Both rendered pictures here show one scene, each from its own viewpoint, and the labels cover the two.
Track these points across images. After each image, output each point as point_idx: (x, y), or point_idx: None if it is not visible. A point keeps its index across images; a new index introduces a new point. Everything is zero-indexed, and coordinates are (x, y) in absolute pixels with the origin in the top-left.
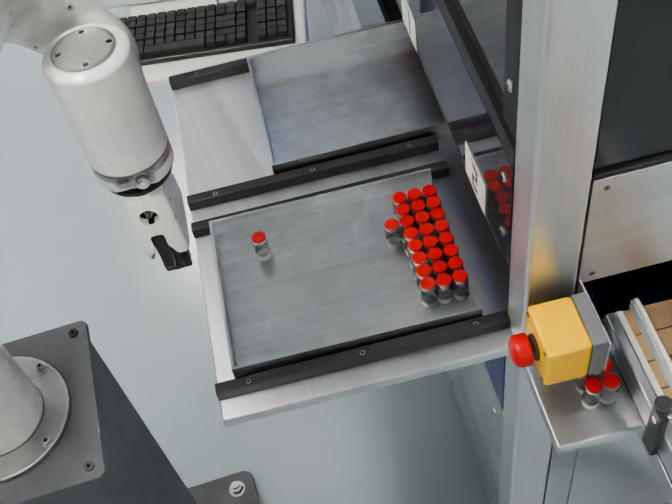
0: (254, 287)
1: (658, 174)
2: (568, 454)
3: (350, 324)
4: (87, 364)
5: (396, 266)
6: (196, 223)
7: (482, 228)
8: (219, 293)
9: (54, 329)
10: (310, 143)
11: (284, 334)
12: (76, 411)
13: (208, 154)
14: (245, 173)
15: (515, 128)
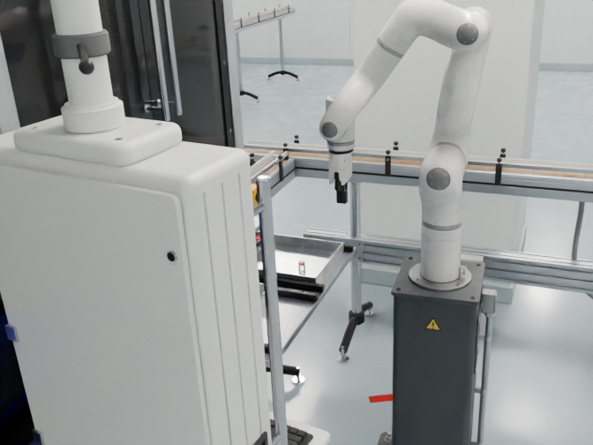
0: (315, 268)
1: None
2: None
3: (292, 251)
4: (397, 280)
5: (259, 257)
6: (320, 285)
7: None
8: (329, 272)
9: (406, 293)
10: None
11: (317, 255)
12: (409, 270)
13: (289, 316)
14: (281, 302)
15: (233, 142)
